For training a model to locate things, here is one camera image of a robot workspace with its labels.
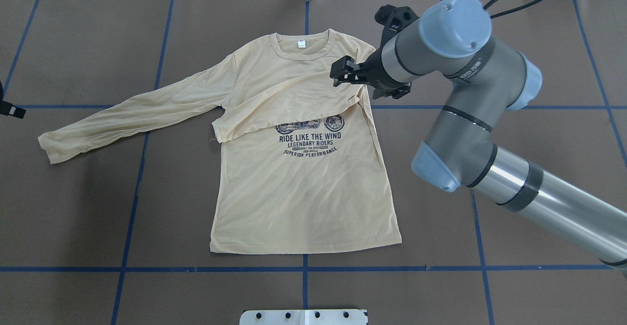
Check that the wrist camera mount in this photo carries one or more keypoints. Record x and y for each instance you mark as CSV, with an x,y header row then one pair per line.
x,y
9,109
394,19

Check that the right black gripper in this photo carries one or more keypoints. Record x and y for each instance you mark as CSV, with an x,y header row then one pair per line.
x,y
373,70

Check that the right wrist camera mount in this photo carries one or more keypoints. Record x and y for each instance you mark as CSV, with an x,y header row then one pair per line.
x,y
394,19

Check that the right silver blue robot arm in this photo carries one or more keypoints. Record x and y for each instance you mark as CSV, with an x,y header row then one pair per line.
x,y
454,37

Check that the cream long-sleeve printed shirt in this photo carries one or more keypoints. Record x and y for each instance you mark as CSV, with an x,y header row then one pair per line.
x,y
302,170

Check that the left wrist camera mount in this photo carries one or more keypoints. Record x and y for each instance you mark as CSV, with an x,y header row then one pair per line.
x,y
9,109

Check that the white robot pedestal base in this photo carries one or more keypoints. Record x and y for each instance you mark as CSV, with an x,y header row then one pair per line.
x,y
305,317

